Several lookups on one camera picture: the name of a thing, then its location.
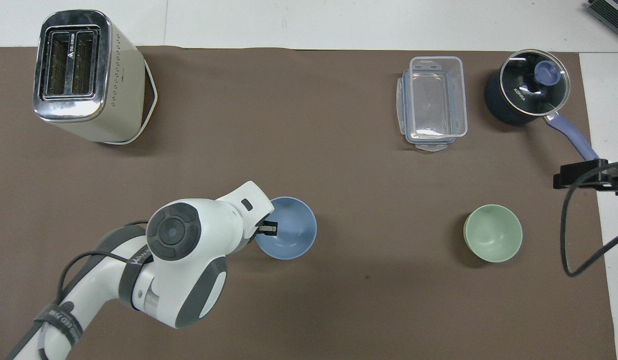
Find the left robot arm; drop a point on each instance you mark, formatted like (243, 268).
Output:
(188, 260)

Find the blue bowl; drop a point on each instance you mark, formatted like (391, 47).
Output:
(293, 235)

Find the green bowl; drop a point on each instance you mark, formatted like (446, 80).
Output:
(494, 235)

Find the clear container lid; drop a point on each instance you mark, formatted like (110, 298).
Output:
(401, 107)

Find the cream and chrome toaster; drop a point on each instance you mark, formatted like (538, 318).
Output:
(113, 95)

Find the clear plastic container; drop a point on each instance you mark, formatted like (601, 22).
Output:
(436, 100)

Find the dark blue saucepan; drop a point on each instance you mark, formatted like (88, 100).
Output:
(499, 107)

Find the glass pot lid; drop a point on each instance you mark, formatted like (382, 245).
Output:
(524, 75)

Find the black stand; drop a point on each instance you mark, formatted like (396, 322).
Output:
(571, 177)

